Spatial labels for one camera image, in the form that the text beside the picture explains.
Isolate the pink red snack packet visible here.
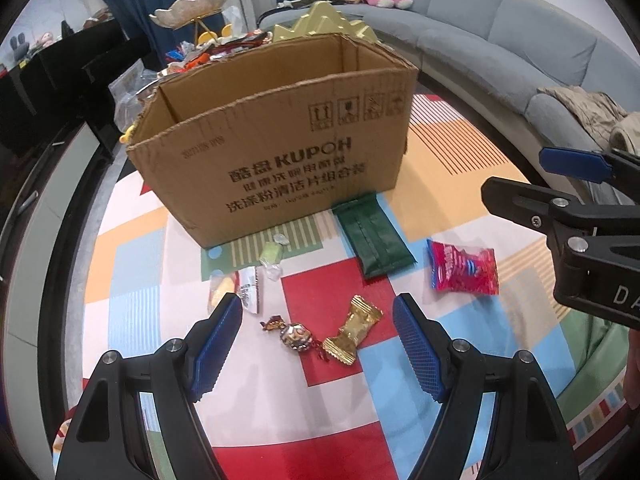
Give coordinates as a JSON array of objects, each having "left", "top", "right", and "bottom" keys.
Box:
[{"left": 426, "top": 238, "right": 501, "bottom": 296}]

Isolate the yellow cake snack packet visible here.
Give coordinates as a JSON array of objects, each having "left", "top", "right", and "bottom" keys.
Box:
[{"left": 207, "top": 265, "right": 262, "bottom": 316}]

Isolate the dark green snack packet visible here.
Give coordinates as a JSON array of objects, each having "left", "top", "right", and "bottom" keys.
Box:
[{"left": 332, "top": 193, "right": 419, "bottom": 281}]

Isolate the beige padded jacket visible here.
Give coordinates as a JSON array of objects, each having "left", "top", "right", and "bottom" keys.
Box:
[{"left": 537, "top": 84, "right": 640, "bottom": 159}]

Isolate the grey television cabinet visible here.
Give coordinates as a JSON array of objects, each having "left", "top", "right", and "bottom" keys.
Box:
[{"left": 0, "top": 119, "right": 117, "bottom": 313}]

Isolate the large black television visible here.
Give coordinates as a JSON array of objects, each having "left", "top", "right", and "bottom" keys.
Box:
[{"left": 0, "top": 57, "right": 53, "bottom": 163}]

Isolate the white plastic bag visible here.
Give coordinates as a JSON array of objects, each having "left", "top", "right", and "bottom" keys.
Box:
[{"left": 220, "top": 4, "right": 247, "bottom": 37}]

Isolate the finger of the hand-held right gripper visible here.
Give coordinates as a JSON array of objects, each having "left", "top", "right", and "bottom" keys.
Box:
[
  {"left": 481, "top": 176, "right": 595, "bottom": 236},
  {"left": 539, "top": 146, "right": 640, "bottom": 184}
]

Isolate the person's right forearm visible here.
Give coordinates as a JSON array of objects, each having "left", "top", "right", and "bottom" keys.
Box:
[{"left": 622, "top": 367, "right": 640, "bottom": 412}]

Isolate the yellow round ornament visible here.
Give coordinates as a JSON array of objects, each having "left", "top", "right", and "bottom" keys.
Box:
[{"left": 197, "top": 24, "right": 237, "bottom": 45}]

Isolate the colourful patchwork tablecloth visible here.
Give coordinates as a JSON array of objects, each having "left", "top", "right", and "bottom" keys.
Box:
[{"left": 50, "top": 91, "right": 640, "bottom": 480}]

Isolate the gold candy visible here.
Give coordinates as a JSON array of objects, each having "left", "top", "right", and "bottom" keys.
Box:
[{"left": 322, "top": 294, "right": 385, "bottom": 366}]

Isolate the clear plastic bag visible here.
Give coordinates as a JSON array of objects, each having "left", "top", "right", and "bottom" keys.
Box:
[{"left": 109, "top": 59, "right": 162, "bottom": 127}]

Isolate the tiered shell bowl stand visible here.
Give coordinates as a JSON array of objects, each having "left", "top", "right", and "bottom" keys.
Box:
[{"left": 149, "top": 0, "right": 234, "bottom": 41}]

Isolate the small pale green candy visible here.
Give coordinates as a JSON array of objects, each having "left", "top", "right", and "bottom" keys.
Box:
[{"left": 257, "top": 233, "right": 289, "bottom": 281}]

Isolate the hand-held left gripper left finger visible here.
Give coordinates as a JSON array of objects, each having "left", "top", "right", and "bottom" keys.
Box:
[{"left": 55, "top": 292, "right": 245, "bottom": 480}]

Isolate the gold lid biscuit container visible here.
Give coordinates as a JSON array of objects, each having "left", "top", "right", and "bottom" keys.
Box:
[{"left": 272, "top": 2, "right": 379, "bottom": 44}]

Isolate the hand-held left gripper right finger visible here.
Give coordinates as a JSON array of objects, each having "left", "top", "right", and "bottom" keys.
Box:
[{"left": 392, "top": 293, "right": 581, "bottom": 480}]

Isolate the pile of assorted snacks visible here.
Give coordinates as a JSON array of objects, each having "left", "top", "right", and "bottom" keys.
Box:
[{"left": 159, "top": 29, "right": 274, "bottom": 75}]

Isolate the brown cardboard box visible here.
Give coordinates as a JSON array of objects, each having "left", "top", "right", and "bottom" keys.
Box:
[{"left": 125, "top": 32, "right": 420, "bottom": 250}]

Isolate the grey sectional sofa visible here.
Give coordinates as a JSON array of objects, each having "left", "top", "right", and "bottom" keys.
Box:
[{"left": 257, "top": 0, "right": 640, "bottom": 203}]

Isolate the round foil chocolate candy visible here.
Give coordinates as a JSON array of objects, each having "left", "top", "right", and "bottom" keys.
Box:
[{"left": 259, "top": 313, "right": 326, "bottom": 361}]

